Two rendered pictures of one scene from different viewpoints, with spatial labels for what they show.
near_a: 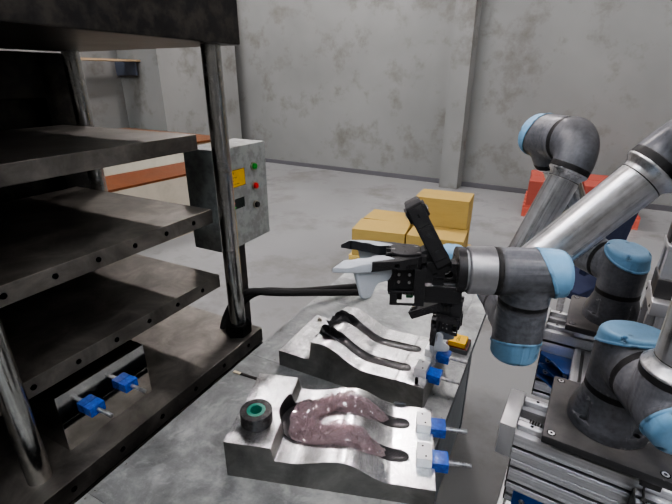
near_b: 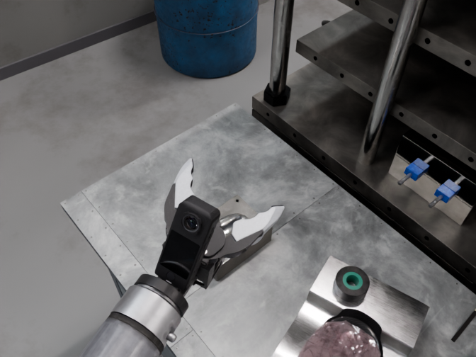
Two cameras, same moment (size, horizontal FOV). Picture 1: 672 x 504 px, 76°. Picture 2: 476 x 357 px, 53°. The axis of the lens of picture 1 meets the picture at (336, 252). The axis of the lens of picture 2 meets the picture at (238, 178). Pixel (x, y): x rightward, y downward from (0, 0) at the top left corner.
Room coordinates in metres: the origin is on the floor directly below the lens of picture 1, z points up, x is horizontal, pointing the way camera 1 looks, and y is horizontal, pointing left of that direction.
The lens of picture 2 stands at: (0.79, -0.40, 1.98)
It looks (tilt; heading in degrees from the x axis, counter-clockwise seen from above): 51 degrees down; 113
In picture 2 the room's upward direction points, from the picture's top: straight up
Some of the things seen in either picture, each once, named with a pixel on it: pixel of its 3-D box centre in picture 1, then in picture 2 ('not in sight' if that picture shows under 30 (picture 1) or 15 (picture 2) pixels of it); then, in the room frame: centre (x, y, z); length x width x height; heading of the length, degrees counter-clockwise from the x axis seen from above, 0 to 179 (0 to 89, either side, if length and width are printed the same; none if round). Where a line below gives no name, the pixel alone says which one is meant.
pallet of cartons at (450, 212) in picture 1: (413, 230); not in sight; (3.95, -0.75, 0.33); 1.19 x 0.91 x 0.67; 58
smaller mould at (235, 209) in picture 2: not in sight; (227, 236); (0.49, 0.26, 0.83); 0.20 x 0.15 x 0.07; 63
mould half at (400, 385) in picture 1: (362, 348); not in sight; (1.21, -0.09, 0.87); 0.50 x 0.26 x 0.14; 63
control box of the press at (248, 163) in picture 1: (241, 307); not in sight; (1.72, 0.44, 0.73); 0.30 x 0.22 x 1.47; 153
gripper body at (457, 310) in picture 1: (446, 312); not in sight; (1.14, -0.34, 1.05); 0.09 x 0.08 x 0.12; 63
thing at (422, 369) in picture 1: (437, 376); not in sight; (1.04, -0.30, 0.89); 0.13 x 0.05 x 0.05; 63
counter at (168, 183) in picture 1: (148, 205); not in sight; (4.74, 2.15, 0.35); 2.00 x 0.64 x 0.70; 147
